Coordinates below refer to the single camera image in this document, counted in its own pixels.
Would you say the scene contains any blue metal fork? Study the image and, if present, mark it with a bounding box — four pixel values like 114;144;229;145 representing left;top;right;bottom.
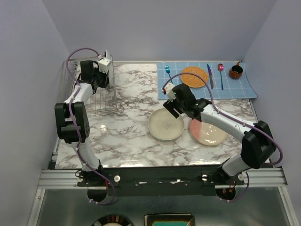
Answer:
165;65;173;84

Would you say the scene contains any aluminium extrusion rail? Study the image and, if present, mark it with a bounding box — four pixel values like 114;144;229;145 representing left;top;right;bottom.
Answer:
38;168;288;189

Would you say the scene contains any woven wicker trivet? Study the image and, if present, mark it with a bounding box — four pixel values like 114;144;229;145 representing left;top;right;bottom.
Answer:
181;66;208;88

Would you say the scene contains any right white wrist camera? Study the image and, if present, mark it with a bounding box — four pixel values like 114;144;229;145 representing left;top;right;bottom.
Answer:
162;82;176;102

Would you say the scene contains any iridescent table knife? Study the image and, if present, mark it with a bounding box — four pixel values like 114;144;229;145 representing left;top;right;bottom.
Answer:
207;64;214;89

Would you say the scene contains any round striped object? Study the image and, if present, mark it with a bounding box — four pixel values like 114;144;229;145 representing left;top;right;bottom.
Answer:
91;214;134;226

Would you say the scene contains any wire dish rack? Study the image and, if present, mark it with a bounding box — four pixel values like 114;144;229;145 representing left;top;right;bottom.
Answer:
63;56;117;117

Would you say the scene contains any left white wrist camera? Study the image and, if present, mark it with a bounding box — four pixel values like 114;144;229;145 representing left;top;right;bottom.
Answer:
97;55;111;74

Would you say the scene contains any iridescent spoon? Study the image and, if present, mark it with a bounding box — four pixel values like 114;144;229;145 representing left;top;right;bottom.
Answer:
217;63;224;90

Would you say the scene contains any brown ceramic cup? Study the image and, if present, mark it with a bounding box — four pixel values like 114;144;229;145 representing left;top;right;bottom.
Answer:
229;62;243;80

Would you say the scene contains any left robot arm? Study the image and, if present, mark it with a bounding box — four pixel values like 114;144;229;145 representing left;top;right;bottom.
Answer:
55;60;109;186

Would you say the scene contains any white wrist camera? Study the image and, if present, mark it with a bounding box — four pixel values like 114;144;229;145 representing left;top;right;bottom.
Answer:
97;55;111;74
162;82;176;102

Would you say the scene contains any pink and cream plate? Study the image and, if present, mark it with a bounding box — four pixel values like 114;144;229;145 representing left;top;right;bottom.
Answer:
190;119;228;146

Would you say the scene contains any black mounting base bar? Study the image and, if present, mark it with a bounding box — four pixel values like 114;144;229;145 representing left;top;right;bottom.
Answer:
78;165;244;197

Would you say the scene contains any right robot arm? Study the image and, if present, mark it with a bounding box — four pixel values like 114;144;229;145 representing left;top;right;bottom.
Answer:
163;82;276;185

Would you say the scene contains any blue tiled placemat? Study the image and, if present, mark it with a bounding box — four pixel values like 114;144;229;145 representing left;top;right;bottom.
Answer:
157;61;257;100

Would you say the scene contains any dark rectangular tray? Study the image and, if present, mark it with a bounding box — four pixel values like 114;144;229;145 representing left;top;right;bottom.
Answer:
144;213;196;226

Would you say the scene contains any cream white plate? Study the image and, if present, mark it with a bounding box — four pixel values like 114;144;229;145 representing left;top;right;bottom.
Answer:
148;108;184;141

